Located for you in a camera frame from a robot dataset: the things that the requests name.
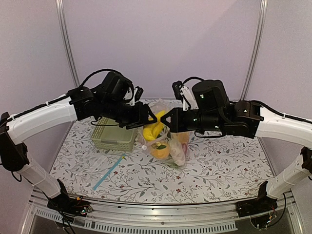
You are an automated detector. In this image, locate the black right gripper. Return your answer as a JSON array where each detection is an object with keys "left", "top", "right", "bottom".
[{"left": 160, "top": 107, "right": 224, "bottom": 133}]

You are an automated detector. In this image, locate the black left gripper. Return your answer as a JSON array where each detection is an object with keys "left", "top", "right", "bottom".
[{"left": 101, "top": 98, "right": 158, "bottom": 130}]

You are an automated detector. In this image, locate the yellow toy banana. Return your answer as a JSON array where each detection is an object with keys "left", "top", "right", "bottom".
[{"left": 143, "top": 110, "right": 165, "bottom": 141}]

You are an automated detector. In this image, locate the yellow toy lemon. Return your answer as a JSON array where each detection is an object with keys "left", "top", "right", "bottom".
[{"left": 176, "top": 132, "right": 190, "bottom": 144}]

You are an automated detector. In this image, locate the clear pink-zipper zip bag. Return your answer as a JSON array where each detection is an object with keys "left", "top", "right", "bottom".
[{"left": 139, "top": 99, "right": 183, "bottom": 167}]

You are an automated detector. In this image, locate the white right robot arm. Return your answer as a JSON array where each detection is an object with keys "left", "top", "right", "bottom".
[{"left": 161, "top": 77, "right": 312, "bottom": 213}]

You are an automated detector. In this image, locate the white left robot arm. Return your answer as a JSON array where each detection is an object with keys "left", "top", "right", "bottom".
[{"left": 0, "top": 69, "right": 157, "bottom": 212}]

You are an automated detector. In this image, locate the clear blue-zipper zip bag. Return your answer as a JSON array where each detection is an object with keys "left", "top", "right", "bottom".
[{"left": 68, "top": 153, "right": 126, "bottom": 193}]

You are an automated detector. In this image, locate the cream perforated plastic basket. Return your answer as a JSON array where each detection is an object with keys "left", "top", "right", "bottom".
[{"left": 91, "top": 117, "right": 137, "bottom": 152}]

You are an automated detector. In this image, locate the floral patterned table mat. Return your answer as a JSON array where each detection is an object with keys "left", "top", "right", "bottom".
[{"left": 50, "top": 118, "right": 273, "bottom": 204}]

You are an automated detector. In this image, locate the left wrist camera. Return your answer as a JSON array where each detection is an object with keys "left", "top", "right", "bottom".
[{"left": 128, "top": 86, "right": 144, "bottom": 106}]

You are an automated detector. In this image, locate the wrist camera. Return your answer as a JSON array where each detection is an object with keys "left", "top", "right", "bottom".
[
  {"left": 172, "top": 81, "right": 198, "bottom": 111},
  {"left": 128, "top": 86, "right": 144, "bottom": 106}
]

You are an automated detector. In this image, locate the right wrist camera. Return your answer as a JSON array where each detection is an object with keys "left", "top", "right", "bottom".
[{"left": 172, "top": 81, "right": 198, "bottom": 111}]

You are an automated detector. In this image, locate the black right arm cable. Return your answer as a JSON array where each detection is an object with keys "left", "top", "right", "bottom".
[{"left": 180, "top": 77, "right": 312, "bottom": 122}]

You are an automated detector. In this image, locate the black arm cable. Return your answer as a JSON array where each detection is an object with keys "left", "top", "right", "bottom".
[
  {"left": 180, "top": 77, "right": 312, "bottom": 122},
  {"left": 9, "top": 69, "right": 135, "bottom": 122}
]

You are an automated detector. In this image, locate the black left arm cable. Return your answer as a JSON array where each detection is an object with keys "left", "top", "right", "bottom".
[{"left": 9, "top": 69, "right": 135, "bottom": 122}]

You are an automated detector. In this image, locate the aluminium front rail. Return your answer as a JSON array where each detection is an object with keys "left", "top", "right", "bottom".
[{"left": 21, "top": 189, "right": 307, "bottom": 234}]

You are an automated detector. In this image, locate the aluminium right corner post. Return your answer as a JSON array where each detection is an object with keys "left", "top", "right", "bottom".
[{"left": 240, "top": 0, "right": 268, "bottom": 100}]

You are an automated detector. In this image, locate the aluminium corner post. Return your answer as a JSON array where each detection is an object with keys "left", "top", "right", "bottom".
[
  {"left": 55, "top": 0, "right": 80, "bottom": 87},
  {"left": 240, "top": 0, "right": 268, "bottom": 100}
]

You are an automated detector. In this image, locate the aluminium left corner post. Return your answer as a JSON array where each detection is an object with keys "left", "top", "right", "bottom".
[{"left": 55, "top": 0, "right": 80, "bottom": 87}]

